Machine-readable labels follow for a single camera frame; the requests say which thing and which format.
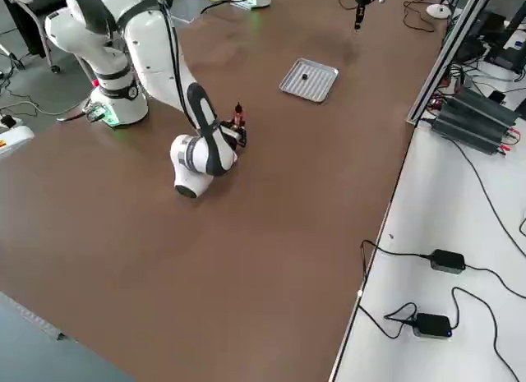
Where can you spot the silver ribbed metal tray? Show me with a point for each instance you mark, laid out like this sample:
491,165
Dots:
316,86

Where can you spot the dark grey power supply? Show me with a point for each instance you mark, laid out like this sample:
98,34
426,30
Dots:
485,104
468,131

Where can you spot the black power adapter blue light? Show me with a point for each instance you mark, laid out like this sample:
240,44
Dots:
431,324

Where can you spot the aluminium frame post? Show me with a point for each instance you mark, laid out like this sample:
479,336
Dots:
435,65

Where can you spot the grey office chair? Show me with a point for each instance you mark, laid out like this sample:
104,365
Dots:
24,24

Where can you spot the grey metal edge bracket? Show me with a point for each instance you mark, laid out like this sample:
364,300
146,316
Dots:
45,326

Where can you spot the white round lamp base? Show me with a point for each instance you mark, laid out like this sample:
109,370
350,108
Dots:
437,11

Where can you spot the white control box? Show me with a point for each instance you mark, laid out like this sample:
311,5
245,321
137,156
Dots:
14,139

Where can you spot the black monitor stand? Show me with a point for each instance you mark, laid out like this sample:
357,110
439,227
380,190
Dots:
499,49

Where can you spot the orange oil bottle black cap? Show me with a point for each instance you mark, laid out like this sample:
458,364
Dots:
239,118

